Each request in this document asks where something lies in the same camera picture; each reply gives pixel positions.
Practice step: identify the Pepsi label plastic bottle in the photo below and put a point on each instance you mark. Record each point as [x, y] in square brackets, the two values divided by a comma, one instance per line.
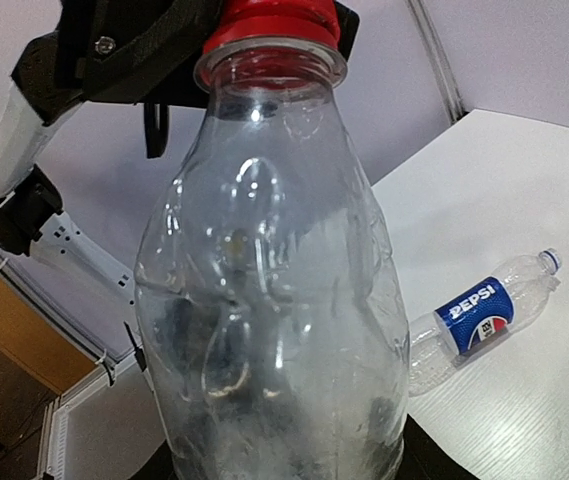
[511, 298]

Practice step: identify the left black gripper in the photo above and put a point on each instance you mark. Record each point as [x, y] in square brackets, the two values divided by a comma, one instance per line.
[129, 52]

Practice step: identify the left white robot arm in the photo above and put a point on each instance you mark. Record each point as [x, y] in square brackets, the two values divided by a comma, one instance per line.
[33, 221]

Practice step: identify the clear bottle red cap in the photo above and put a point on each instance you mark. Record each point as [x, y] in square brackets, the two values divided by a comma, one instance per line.
[266, 293]

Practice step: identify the left aluminium frame post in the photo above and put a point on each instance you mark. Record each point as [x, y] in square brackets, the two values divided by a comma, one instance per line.
[442, 70]

